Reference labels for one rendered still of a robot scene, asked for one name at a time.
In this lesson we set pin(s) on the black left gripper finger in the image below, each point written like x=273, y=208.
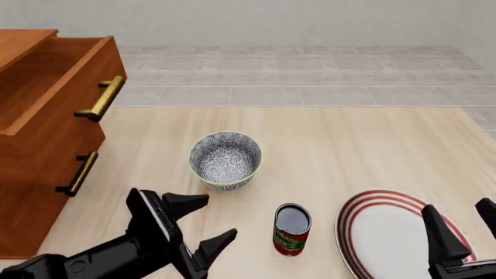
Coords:
x=184, y=205
x=215, y=247

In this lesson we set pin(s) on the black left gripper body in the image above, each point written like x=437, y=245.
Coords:
x=155, y=218

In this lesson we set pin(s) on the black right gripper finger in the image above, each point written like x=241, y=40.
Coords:
x=489, y=210
x=441, y=244

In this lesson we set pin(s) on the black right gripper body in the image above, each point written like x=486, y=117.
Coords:
x=465, y=271

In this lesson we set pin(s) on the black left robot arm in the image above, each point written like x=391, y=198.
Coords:
x=104, y=258

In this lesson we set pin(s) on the wooden cabinet drawer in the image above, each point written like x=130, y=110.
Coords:
x=35, y=154
x=46, y=72

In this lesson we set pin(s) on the wooden cabinet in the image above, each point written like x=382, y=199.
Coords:
x=21, y=43

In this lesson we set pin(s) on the white plate with red rings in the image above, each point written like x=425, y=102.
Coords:
x=383, y=241

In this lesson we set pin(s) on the blue patterned bowl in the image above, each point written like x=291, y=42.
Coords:
x=226, y=162

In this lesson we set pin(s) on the red tomato sauce tin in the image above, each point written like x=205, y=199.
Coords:
x=288, y=241

